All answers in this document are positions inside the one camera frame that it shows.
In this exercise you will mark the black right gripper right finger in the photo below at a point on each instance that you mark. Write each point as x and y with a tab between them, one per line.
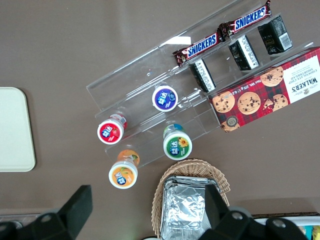
215	205

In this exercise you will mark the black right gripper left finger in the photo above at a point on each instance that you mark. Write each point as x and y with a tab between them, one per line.
77	202

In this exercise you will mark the tan oval wicker basket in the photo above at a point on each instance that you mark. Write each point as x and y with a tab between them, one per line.
190	167

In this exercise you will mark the cream rectangular plastic tray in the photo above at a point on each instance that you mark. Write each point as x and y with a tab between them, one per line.
15	130

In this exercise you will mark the stacked aluminium foil containers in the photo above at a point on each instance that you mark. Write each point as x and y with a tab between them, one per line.
182	207

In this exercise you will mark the orange lid gum bottle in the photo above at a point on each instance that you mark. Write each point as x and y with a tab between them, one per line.
123	175

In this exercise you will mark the green lid gum bottle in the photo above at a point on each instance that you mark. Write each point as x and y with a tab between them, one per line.
177	146

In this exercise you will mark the red lid gum bottle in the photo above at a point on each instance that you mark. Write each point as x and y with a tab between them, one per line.
110	131

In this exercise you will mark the blue lid gum bottle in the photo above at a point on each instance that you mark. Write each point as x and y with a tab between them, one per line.
165	98

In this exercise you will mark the red Walkers cookie box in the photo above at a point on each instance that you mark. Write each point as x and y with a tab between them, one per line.
270	92

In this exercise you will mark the small black carton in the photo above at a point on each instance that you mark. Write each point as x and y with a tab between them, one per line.
243	52
275	35
202	75

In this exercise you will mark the clear acrylic stepped stand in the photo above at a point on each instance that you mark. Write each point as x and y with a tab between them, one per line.
200	22
135	82

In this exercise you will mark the Snickers chocolate bar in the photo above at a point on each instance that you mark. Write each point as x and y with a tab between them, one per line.
200	46
250	18

